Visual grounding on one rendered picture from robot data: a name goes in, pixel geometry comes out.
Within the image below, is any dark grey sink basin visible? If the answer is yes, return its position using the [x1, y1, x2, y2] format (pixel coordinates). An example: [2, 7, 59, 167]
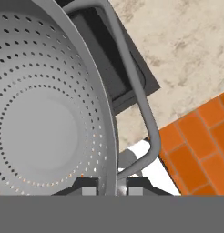
[55, 0, 162, 117]

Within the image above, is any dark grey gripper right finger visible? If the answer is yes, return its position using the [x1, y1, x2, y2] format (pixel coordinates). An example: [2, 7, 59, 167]
[126, 177, 175, 197]

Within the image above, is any grey metal colander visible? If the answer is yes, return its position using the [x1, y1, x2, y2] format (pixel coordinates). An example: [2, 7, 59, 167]
[0, 0, 162, 197]

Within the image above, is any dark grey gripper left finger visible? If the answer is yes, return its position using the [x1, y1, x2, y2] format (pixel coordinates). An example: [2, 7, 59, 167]
[51, 177, 100, 197]

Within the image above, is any white cupboard front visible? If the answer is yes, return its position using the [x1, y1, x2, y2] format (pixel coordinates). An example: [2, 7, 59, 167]
[117, 137, 182, 197]

